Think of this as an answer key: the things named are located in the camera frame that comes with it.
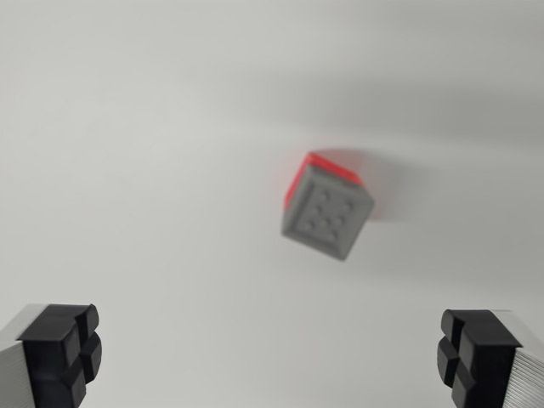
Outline black-tipped silver gripper left finger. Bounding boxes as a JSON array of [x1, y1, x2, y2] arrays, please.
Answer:
[[0, 303, 104, 408]]

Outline black-tipped silver gripper right finger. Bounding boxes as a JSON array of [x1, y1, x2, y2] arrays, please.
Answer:
[[435, 309, 544, 408]]

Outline grey embossed cube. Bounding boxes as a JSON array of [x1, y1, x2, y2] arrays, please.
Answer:
[[280, 163, 376, 262]]

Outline red embossed cube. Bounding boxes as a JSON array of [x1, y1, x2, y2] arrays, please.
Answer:
[[283, 151, 367, 212]]

